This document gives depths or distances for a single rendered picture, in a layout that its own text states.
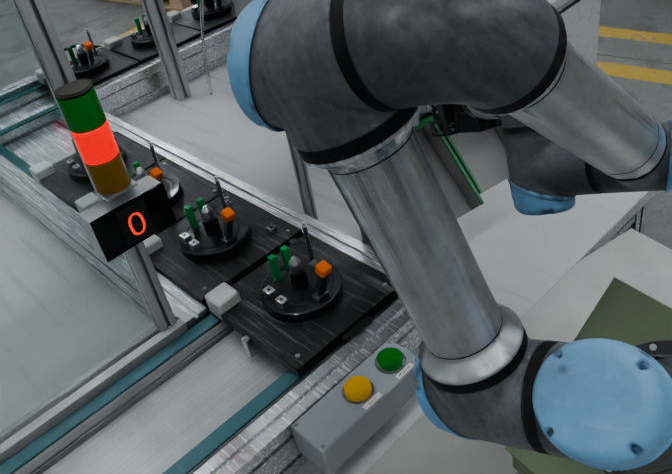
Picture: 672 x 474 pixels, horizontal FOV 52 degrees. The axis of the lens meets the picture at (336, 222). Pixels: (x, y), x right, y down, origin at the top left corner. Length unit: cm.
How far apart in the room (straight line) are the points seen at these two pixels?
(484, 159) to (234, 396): 63
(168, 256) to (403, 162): 84
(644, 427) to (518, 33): 37
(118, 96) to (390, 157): 170
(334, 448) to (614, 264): 65
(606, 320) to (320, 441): 41
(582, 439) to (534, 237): 78
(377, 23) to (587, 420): 41
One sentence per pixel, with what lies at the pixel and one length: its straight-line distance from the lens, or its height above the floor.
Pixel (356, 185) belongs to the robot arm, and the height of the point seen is 143.
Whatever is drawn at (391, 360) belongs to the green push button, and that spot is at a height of 97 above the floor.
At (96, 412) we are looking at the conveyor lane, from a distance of 118.
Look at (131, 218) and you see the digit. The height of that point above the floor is 121.
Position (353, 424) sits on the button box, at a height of 96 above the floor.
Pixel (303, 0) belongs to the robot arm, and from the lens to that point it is 54.
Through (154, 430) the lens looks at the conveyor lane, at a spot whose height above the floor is 92.
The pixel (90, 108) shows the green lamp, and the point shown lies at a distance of 97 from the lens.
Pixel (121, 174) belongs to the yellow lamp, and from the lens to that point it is 102.
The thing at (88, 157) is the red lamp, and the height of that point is 132.
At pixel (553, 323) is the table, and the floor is 86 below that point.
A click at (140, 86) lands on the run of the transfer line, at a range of 226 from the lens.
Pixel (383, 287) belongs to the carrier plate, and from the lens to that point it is 117.
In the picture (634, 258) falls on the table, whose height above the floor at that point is 86.
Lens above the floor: 176
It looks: 36 degrees down
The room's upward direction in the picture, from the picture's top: 11 degrees counter-clockwise
